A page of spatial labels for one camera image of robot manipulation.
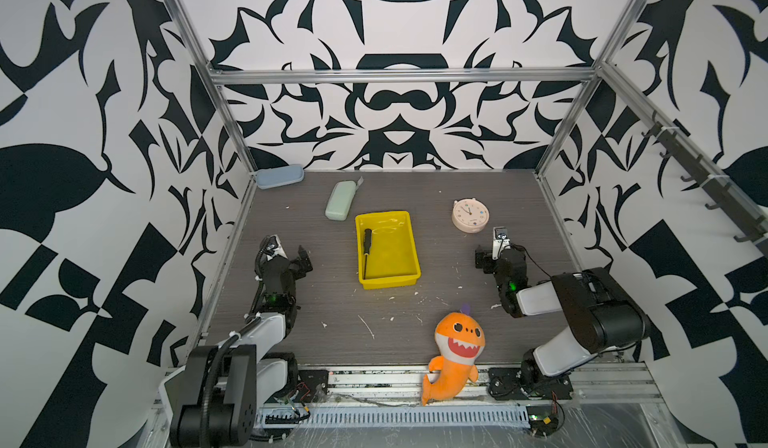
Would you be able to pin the black handled screwdriver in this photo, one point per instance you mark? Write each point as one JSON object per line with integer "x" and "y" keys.
{"x": 367, "y": 245}

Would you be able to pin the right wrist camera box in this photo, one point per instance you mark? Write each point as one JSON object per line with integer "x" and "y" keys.
{"x": 501, "y": 241}

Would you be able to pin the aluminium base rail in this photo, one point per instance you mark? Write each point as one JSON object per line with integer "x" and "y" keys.
{"x": 400, "y": 385}

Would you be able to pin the pink round alarm clock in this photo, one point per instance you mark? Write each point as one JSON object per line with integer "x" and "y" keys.
{"x": 469, "y": 215}

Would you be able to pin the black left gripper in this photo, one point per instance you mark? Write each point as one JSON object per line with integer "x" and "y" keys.
{"x": 297, "y": 269}

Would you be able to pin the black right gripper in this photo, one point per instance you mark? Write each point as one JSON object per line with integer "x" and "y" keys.
{"x": 485, "y": 257}

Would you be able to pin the green zippered case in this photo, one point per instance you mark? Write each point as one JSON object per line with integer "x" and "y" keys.
{"x": 341, "y": 199}

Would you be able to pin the white slotted cable duct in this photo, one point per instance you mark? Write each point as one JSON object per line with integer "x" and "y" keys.
{"x": 325, "y": 417}

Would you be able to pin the yellow plastic bin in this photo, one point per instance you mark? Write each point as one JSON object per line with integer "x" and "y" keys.
{"x": 393, "y": 260}

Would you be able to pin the orange shark plush toy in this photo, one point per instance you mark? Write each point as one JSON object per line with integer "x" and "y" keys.
{"x": 460, "y": 341}

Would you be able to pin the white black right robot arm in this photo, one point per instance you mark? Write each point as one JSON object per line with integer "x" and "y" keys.
{"x": 601, "y": 318}

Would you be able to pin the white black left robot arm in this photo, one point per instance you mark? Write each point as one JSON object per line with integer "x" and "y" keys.
{"x": 214, "y": 398}

